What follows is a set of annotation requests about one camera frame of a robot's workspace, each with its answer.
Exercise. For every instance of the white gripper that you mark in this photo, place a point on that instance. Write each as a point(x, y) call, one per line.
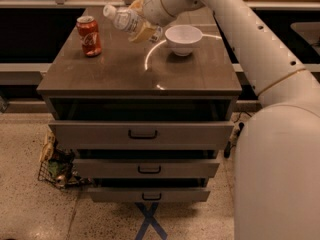
point(152, 4)

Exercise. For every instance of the clear plastic water bottle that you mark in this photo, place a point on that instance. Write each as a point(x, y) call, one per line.
point(127, 20)

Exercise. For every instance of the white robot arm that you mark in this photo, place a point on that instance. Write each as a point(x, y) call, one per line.
point(277, 157)

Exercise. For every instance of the white ceramic bowl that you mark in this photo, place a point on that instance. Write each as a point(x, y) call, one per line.
point(183, 39)

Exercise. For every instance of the red coca-cola can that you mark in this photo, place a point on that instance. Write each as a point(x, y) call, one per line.
point(88, 31)

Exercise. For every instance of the grey drawer cabinet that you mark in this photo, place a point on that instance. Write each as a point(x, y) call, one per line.
point(143, 83)

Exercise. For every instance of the top grey drawer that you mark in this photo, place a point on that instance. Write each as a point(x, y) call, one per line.
point(142, 135)

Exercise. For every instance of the grey drawer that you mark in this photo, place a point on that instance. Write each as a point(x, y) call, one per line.
point(142, 135)
point(104, 194)
point(146, 168)

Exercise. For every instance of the black stand leg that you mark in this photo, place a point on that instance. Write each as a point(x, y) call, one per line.
point(233, 140)

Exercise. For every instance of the middle grey drawer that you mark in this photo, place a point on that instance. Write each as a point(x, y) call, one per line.
point(146, 168)

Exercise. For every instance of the bottom grey drawer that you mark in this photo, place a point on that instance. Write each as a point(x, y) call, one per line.
point(104, 194)

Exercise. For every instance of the blue tape cross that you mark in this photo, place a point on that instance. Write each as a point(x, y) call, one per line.
point(150, 220)

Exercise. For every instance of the wire basket with items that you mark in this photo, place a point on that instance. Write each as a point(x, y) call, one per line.
point(56, 165)

